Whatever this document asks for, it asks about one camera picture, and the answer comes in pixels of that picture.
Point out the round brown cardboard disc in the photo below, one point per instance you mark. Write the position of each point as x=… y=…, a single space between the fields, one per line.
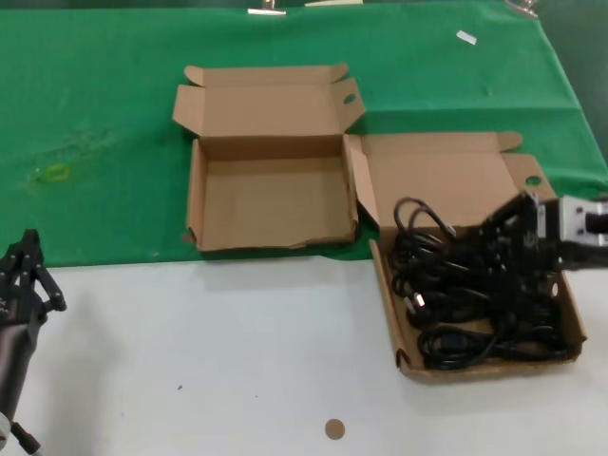
x=335 y=429

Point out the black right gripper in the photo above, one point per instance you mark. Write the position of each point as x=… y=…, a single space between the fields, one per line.
x=539 y=233

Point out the open cardboard box torn edge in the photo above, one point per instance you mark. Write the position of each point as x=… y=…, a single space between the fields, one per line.
x=275 y=204

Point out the metal cloth clip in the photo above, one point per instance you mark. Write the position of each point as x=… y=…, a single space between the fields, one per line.
x=522 y=7
x=266 y=10

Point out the green table cloth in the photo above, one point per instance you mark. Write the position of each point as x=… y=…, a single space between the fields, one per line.
x=95 y=95

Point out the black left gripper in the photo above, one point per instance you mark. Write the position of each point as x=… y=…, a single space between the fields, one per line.
x=16 y=332

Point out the beige strip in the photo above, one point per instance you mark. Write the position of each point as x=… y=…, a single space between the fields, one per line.
x=332 y=3

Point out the open cardboard box intact edge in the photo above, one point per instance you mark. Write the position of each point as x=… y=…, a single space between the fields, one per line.
x=442 y=176

